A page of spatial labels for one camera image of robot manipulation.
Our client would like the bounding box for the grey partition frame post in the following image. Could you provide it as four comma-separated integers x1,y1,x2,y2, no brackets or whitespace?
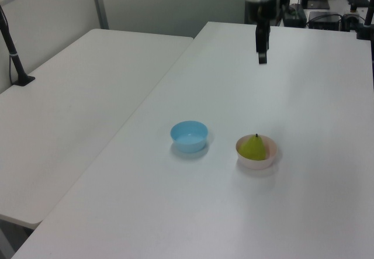
89,0,110,30

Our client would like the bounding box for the green pear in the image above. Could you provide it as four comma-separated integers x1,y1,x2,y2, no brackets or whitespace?
238,133,267,161

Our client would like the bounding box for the white side table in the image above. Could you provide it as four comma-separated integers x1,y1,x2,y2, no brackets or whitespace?
0,28,195,225

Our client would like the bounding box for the black device with green light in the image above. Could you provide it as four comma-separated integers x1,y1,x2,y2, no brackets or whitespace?
280,4,307,27

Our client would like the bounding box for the black cable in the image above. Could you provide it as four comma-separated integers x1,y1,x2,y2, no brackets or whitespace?
370,38,374,92

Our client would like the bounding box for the black clamp stand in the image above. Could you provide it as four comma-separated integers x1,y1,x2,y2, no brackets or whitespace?
354,0,374,41

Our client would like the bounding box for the black camera stand pole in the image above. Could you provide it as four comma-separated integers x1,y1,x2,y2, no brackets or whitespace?
0,4,36,88

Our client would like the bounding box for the black electronics box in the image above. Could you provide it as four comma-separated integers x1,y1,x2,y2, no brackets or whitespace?
307,11,343,31

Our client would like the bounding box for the blue plastic bowl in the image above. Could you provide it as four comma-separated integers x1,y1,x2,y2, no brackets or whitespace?
170,120,209,154

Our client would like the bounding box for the pink plastic bowl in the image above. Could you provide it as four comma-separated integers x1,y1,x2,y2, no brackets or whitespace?
235,134,278,171

